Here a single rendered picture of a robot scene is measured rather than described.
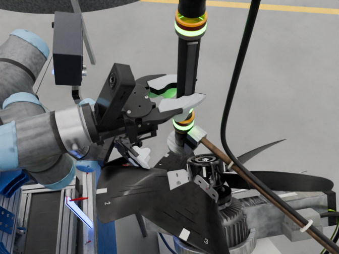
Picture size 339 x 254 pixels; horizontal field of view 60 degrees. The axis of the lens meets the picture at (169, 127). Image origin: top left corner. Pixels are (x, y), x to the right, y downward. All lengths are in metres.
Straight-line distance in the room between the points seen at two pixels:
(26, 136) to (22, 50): 0.46
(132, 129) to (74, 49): 0.80
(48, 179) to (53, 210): 1.47
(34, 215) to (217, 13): 2.62
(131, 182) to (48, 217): 1.18
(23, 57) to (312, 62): 2.69
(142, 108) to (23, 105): 0.28
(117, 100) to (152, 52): 2.53
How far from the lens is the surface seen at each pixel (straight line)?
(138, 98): 0.51
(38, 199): 2.13
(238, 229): 0.95
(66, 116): 0.50
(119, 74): 0.44
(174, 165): 1.15
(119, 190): 0.95
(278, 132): 2.56
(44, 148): 0.51
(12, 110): 0.68
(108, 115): 0.48
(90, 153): 1.10
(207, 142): 0.60
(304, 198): 1.07
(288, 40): 3.31
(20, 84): 0.89
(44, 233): 2.05
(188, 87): 0.50
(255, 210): 1.01
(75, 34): 1.34
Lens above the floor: 2.07
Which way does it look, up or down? 59 degrees down
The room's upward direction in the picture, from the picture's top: straight up
